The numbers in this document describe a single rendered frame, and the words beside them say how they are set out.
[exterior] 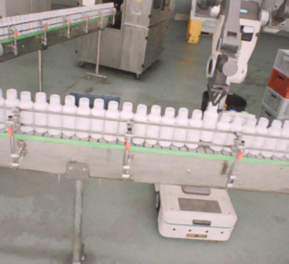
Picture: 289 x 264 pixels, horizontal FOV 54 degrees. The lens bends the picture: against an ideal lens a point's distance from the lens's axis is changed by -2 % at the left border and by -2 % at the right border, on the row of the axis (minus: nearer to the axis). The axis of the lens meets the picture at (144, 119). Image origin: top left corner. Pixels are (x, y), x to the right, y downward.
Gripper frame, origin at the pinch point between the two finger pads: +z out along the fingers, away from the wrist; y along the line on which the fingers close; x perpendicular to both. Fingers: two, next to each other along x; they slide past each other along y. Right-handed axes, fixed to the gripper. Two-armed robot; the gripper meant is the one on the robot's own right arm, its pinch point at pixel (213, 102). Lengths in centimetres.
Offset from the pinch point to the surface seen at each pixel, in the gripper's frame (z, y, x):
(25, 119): 15, 4, -75
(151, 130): 13.9, 3.6, -23.9
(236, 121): 6.0, 2.3, 11.0
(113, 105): 5.0, 3.4, -40.2
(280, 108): 62, -173, 134
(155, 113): 6.8, 2.8, -23.1
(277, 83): 40, -194, 133
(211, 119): 6.2, 3.3, 0.1
